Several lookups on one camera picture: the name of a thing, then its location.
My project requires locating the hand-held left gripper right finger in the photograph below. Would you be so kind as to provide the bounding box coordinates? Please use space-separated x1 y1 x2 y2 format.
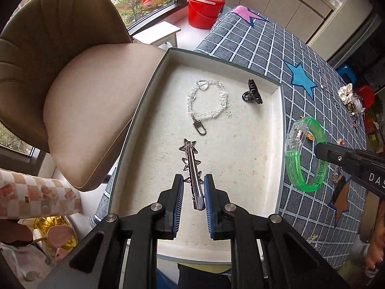
204 173 351 289

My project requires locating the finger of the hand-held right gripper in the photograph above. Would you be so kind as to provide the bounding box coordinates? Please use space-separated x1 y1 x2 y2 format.
314 143 358 169

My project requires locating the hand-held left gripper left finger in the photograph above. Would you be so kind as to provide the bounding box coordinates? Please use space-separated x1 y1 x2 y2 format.
36 173 185 289

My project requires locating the silver star hair clip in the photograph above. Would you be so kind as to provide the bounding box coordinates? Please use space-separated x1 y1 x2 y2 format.
180 138 206 210

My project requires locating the green translucent bangle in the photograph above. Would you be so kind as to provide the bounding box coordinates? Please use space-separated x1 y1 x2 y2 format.
284 117 330 192

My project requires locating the white shallow tray box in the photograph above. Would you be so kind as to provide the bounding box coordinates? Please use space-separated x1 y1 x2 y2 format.
108 47 285 262

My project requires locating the pile of assorted jewelry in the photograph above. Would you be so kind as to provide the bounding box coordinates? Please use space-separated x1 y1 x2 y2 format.
349 95 366 127

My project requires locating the person's right hand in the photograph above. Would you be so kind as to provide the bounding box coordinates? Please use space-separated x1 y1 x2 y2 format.
362 241 385 279

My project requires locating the white satin scrunchie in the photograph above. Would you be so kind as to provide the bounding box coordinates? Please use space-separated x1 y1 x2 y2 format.
337 83 355 106

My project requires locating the red plastic stool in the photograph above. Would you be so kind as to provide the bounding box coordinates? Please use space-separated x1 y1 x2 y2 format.
358 86 375 109

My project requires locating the blue plastic stool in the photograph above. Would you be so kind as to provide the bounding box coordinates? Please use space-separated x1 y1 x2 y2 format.
337 65 357 85

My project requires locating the blue square panel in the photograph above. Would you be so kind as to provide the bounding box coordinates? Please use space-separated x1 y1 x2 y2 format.
156 269 179 289

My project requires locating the black claw hair clip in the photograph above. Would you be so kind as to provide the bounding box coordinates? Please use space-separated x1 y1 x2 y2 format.
241 79 263 105

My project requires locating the grey grid tablecloth with stars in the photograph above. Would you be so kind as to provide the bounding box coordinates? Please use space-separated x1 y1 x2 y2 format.
90 5 370 270

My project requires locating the beige padded chair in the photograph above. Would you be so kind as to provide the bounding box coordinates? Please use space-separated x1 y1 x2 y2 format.
0 0 167 191

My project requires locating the gold ribbon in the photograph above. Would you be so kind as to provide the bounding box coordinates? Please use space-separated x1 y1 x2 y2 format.
33 216 79 249

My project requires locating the small white stool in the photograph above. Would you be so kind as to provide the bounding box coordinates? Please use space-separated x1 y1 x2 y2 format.
132 22 181 50

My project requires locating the red plastic bucket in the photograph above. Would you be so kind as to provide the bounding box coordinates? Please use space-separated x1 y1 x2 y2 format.
186 0 225 30

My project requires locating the window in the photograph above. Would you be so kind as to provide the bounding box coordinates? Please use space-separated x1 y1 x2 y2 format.
12 0 178 33

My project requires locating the clear bead bracelet with clasp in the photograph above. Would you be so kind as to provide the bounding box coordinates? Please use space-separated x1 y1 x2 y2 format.
187 80 228 135

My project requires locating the white wall cabinet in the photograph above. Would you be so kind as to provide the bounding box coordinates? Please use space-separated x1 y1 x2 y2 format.
231 0 334 44

